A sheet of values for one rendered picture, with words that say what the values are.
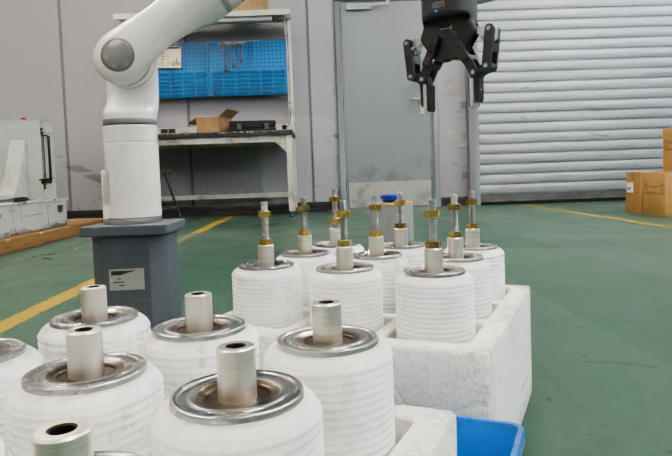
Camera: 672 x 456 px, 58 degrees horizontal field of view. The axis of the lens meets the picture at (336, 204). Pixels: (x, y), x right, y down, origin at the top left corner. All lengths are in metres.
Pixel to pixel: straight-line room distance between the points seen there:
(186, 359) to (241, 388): 0.14
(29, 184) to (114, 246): 3.43
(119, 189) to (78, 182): 5.38
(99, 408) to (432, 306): 0.42
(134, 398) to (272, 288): 0.42
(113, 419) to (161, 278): 0.70
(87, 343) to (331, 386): 0.16
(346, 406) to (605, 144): 6.23
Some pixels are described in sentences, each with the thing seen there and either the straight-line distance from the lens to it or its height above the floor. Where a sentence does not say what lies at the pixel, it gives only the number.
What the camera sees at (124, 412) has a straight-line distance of 0.40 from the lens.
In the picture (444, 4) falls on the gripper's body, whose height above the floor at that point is 0.59.
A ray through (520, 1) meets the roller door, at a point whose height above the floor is 1.98.
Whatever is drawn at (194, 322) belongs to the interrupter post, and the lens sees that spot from 0.51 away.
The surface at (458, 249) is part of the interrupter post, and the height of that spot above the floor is 0.26.
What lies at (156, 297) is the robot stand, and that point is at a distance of 1.08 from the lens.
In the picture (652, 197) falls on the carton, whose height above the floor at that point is 0.12.
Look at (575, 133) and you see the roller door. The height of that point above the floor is 0.68.
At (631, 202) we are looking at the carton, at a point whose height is 0.07.
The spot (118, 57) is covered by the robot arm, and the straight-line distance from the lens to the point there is 1.09.
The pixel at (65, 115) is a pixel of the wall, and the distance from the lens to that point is 6.54.
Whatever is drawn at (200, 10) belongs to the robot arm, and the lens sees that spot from 1.09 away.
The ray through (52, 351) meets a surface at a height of 0.23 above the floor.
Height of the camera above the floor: 0.38
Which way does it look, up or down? 3 degrees down
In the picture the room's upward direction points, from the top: 2 degrees counter-clockwise
